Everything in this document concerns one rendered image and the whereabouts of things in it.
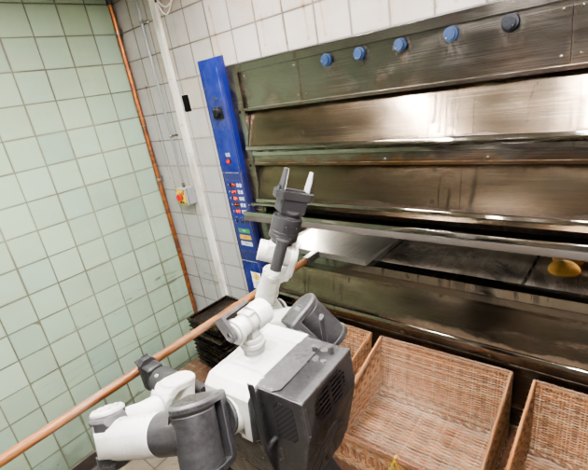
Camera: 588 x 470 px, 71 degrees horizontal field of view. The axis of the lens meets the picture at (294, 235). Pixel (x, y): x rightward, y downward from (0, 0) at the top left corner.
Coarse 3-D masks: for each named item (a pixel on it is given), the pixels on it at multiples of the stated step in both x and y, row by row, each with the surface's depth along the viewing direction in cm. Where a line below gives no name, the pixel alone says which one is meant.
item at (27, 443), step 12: (300, 264) 190; (240, 300) 166; (204, 324) 154; (192, 336) 150; (168, 348) 143; (156, 360) 139; (132, 372) 134; (108, 384) 130; (120, 384) 131; (96, 396) 126; (72, 408) 122; (84, 408) 123; (60, 420) 119; (72, 420) 121; (36, 432) 115; (48, 432) 116; (24, 444) 112; (0, 456) 109; (12, 456) 110
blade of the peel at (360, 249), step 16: (304, 240) 224; (320, 240) 220; (336, 240) 216; (352, 240) 212; (368, 240) 209; (384, 240) 205; (320, 256) 200; (336, 256) 193; (352, 256) 194; (368, 256) 191
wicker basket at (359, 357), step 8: (352, 328) 199; (352, 336) 199; (360, 336) 196; (368, 336) 191; (344, 344) 203; (352, 344) 200; (360, 344) 188; (368, 344) 191; (352, 352) 201; (360, 352) 187; (368, 352) 192; (352, 360) 182; (360, 360) 188
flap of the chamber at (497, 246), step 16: (304, 224) 178; (320, 224) 172; (384, 224) 166; (400, 224) 164; (416, 224) 163; (416, 240) 146; (432, 240) 142; (448, 240) 138; (464, 240) 135; (544, 240) 130; (560, 240) 129; (576, 240) 128; (560, 256) 118; (576, 256) 115
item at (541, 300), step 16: (368, 272) 185; (384, 272) 179; (400, 272) 173; (416, 272) 170; (432, 272) 167; (448, 272) 165; (464, 288) 157; (480, 288) 153; (496, 288) 149; (512, 288) 147; (528, 288) 145; (544, 288) 144; (544, 304) 140; (560, 304) 137; (576, 304) 134
